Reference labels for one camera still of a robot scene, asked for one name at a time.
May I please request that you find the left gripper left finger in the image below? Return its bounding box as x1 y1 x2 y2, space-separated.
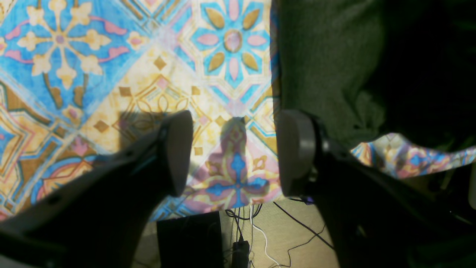
1 110 193 268

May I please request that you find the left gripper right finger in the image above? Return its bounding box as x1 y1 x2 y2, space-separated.
277 110 475 268

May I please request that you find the dark green long-sleeve shirt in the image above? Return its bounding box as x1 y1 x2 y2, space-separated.
277 0 475 151

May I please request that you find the black box on floor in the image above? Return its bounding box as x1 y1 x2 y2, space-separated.
156 212 225 268

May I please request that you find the black power adapter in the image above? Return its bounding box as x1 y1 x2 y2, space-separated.
231 240 250 268

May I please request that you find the colourful patterned tablecloth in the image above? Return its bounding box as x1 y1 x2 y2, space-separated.
0 0 475 221

